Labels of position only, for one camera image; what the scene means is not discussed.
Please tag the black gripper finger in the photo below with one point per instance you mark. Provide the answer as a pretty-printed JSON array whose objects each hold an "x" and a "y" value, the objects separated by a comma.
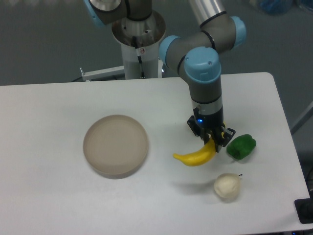
[
  {"x": 222, "y": 136},
  {"x": 197, "y": 131}
]

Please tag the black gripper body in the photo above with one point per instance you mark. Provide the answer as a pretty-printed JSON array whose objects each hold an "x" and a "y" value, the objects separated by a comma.
[{"x": 209, "y": 122}]

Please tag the yellow toy banana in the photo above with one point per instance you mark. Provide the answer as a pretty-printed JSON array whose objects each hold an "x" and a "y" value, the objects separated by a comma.
[{"x": 199, "y": 157}]

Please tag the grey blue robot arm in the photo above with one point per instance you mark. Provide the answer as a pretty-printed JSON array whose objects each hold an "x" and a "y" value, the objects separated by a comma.
[{"x": 194, "y": 59}]

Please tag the beige round plate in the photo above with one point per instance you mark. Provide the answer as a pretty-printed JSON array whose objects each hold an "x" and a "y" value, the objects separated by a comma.
[{"x": 116, "y": 146}]

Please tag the green toy bell pepper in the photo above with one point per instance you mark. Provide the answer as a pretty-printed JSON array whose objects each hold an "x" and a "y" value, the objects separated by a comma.
[{"x": 241, "y": 146}]

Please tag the white toy pear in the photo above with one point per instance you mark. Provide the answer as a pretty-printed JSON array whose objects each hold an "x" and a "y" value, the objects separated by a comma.
[{"x": 227, "y": 186}]

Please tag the grey metal table leg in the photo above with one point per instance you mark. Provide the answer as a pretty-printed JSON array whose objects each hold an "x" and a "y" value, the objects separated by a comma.
[{"x": 302, "y": 119}]

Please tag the black device at table edge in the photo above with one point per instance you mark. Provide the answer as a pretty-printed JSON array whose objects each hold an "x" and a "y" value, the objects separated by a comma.
[{"x": 304, "y": 208}]

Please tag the blue plastic bag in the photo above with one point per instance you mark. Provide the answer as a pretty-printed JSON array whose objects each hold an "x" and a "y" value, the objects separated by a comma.
[{"x": 274, "y": 7}]

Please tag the white left mounting bracket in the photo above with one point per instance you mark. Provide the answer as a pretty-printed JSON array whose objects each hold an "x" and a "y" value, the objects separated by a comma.
[{"x": 103, "y": 75}]

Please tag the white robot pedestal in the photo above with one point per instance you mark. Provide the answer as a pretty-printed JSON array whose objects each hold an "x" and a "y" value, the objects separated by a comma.
[{"x": 139, "y": 41}]

